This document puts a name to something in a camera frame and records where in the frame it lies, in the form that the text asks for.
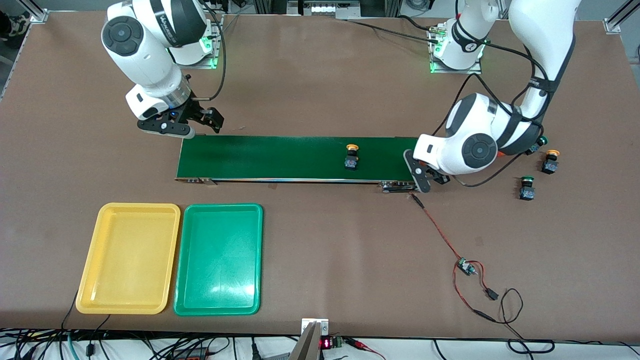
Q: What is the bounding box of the green push button switch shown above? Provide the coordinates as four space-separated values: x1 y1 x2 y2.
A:
518 175 536 201
525 135 549 156

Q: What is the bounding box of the green conveyor belt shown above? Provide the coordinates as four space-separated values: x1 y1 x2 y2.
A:
175 134 424 194

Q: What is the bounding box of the green plastic tray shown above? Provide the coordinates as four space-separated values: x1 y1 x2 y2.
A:
173 203 264 317

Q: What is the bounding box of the white electrical device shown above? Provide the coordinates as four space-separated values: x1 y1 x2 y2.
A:
299 0 362 20

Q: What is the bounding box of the yellow plastic tray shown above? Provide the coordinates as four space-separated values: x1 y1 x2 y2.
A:
75 202 181 315

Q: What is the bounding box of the red clip lead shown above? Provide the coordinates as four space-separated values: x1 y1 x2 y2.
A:
345 338 387 360

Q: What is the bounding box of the dark patterned shoe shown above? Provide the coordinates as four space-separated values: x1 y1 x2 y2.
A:
0 11 30 37

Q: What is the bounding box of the red black conveyor wire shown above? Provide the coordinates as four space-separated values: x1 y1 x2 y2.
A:
410 193 501 323

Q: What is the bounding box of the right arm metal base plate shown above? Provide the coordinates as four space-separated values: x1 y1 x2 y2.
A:
190 15 223 70

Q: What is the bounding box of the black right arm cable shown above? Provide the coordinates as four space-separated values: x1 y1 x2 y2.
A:
187 5 227 101

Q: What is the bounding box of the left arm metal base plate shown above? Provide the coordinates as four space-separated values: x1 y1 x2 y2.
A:
430 25 483 75

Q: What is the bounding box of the thin black cable loop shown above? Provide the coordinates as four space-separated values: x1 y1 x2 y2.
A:
499 287 556 355

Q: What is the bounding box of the black table cable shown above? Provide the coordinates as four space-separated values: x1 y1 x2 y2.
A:
345 14 441 46

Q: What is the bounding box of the grey metal camera mount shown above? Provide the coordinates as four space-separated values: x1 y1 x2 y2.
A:
289 318 329 360

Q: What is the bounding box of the black floor cable bundle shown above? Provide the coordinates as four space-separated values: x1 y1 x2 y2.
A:
0 327 301 360

